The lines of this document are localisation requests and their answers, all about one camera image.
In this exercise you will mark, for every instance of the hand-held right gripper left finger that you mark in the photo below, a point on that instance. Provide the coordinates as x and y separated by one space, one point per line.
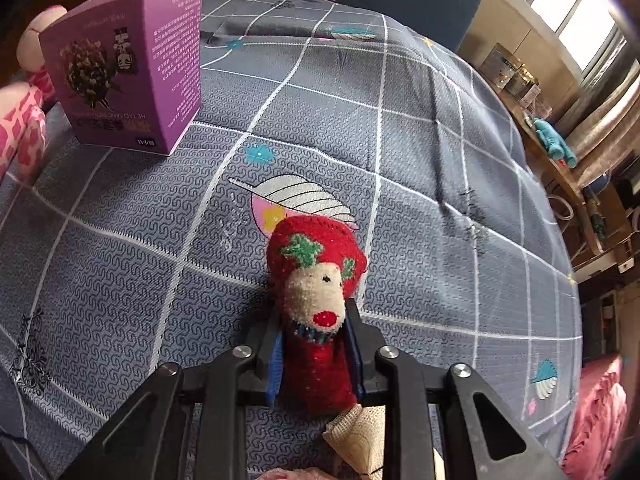
274 365

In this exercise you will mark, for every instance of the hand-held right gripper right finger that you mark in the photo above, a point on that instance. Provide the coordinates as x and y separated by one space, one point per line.
356 360

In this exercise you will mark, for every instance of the red knitted reindeer sock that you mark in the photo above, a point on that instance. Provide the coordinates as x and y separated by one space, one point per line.
320 370

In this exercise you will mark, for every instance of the beige burlap cloth roll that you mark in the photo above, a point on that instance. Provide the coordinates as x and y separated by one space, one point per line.
360 440

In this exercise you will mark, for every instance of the pink ruffled bedding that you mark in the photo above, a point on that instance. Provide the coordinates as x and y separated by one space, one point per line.
595 420

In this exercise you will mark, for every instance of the wooden nightstand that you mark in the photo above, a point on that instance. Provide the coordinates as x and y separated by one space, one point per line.
555 175

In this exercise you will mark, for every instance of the teal plush toy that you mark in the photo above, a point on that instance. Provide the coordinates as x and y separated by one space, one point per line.
552 140

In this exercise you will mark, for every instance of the purple cardboard box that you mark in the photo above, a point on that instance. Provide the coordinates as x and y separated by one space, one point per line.
125 85

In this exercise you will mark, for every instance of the gold lidded jars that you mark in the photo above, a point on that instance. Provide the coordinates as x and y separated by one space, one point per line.
525 85

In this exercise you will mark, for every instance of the white tin can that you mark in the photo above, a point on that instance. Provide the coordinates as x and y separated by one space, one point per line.
500 67

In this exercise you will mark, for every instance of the beige patterned curtain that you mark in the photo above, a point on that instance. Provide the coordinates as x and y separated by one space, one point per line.
600 125

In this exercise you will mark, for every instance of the pink giraffe plush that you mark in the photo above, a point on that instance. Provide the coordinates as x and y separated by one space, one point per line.
20 120

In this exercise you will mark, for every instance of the grey yellow blue headboard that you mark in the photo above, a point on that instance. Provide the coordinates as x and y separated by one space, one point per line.
410 0

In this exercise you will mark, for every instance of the barred window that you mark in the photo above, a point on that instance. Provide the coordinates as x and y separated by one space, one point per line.
560 5

